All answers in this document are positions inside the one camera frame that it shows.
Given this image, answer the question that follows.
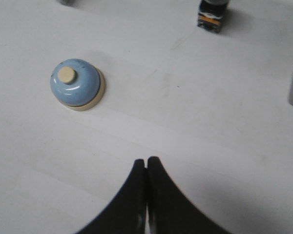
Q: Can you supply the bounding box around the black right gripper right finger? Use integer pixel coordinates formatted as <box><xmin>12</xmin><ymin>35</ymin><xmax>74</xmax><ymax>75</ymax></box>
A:
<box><xmin>147</xmin><ymin>156</ymin><xmax>229</xmax><ymax>234</ymax></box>

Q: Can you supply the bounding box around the blue cream desk bell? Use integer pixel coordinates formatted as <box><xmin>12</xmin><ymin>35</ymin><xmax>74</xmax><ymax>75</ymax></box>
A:
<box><xmin>50</xmin><ymin>58</ymin><xmax>106</xmax><ymax>111</ymax></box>

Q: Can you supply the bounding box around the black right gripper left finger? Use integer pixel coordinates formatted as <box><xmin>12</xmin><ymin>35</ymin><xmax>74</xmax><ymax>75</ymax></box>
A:
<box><xmin>78</xmin><ymin>159</ymin><xmax>147</xmax><ymax>234</ymax></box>

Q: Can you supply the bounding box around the black rotary selector switch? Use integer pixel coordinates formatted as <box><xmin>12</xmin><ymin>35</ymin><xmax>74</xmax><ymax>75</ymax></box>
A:
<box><xmin>197</xmin><ymin>0</ymin><xmax>230</xmax><ymax>33</ymax></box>

